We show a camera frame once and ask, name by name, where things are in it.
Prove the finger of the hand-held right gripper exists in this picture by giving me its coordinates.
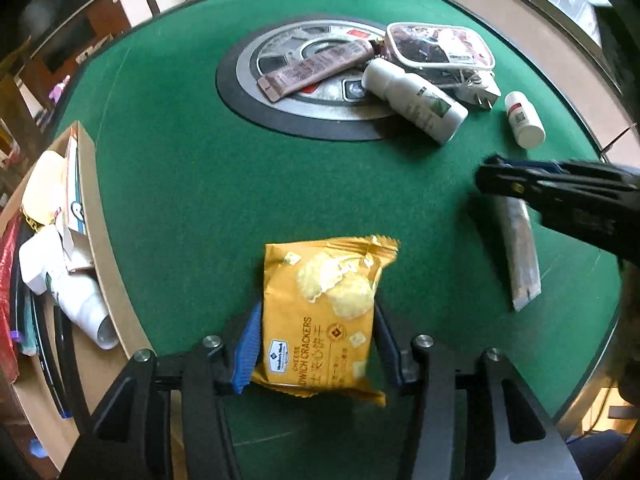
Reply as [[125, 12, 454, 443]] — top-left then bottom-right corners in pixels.
[[482, 155, 568, 174], [475, 166, 551, 211]]

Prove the brown stick sachet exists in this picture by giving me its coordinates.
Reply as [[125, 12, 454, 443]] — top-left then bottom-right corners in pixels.
[[257, 40, 376, 103], [492, 195, 542, 311]]

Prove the black television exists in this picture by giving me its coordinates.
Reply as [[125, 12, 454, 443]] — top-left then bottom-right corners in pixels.
[[20, 0, 121, 46]]

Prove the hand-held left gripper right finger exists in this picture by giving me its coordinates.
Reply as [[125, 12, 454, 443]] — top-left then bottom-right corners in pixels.
[[373, 301, 584, 480]]

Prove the cardboard box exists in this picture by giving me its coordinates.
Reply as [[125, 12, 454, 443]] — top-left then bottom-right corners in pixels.
[[0, 121, 146, 461]]

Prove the small white bottle red label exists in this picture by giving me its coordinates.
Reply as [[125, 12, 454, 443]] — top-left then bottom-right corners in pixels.
[[504, 91, 547, 150]]

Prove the person's blue trouser leg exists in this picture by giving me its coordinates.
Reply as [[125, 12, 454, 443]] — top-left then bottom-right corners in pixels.
[[570, 430, 632, 480]]

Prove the clear cosmetic pouch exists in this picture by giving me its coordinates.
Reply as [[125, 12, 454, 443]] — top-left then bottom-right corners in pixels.
[[385, 22, 497, 71]]

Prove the large white bottle green label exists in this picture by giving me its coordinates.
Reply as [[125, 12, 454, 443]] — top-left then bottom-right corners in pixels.
[[361, 57, 468, 145]]

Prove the pale yellow soft pouch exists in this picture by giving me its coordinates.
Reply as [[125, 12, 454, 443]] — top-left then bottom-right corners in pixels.
[[22, 151, 68, 223]]

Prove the round table control panel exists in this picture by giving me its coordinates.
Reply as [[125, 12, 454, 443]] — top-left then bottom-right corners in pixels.
[[216, 16, 416, 142]]

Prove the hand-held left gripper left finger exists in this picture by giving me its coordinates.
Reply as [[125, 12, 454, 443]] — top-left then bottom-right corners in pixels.
[[60, 302, 264, 480]]

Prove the yellow cracker packet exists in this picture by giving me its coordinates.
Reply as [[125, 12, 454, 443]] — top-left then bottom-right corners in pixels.
[[250, 235, 401, 408]]

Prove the red snack bag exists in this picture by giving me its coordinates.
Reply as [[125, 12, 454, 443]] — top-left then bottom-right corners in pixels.
[[0, 215, 23, 386]]

